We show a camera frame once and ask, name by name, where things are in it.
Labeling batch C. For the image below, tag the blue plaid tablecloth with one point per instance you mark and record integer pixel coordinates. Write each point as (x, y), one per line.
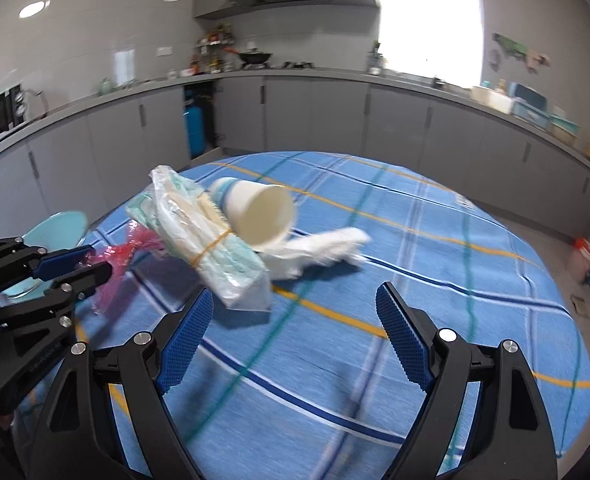
(311, 388)

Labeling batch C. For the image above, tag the white paper cup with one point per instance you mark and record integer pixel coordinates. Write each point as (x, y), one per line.
(260, 214)

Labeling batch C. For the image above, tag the spice rack with bottles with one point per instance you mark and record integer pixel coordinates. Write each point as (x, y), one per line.
(212, 53)

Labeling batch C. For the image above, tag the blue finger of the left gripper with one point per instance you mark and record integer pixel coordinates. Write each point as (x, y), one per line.
(51, 265)
(81, 283)

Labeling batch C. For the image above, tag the white plastic basin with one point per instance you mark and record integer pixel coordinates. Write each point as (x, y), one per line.
(496, 100)

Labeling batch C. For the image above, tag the bundled plastic packet rubber band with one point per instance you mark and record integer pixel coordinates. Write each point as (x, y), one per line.
(193, 228)

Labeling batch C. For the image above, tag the gas stove burner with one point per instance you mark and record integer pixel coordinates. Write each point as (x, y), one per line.
(285, 66)

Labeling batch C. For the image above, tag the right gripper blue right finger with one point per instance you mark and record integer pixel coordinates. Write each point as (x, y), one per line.
(510, 436)

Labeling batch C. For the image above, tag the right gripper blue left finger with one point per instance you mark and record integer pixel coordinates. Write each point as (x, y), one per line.
(77, 436)

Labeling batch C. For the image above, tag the utensil holder jar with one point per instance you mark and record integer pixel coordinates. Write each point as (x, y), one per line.
(375, 60)

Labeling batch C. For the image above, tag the pink plastic wrapper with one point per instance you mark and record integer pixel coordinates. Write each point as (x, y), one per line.
(138, 239)

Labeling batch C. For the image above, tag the black wok pan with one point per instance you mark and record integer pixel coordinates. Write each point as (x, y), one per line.
(249, 58)

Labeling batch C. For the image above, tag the blue dish rack box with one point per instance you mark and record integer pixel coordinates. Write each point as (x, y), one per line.
(529, 105)

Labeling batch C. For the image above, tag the red white plastic bag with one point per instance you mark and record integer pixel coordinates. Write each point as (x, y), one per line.
(578, 266)

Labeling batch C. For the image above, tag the grey lower kitchen cabinets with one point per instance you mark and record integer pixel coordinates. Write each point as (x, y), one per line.
(95, 154)

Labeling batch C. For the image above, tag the blue water filter tank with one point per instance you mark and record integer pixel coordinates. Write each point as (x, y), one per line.
(194, 123)

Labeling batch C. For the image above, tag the crumpled white tissue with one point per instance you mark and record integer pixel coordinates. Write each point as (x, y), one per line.
(288, 260)

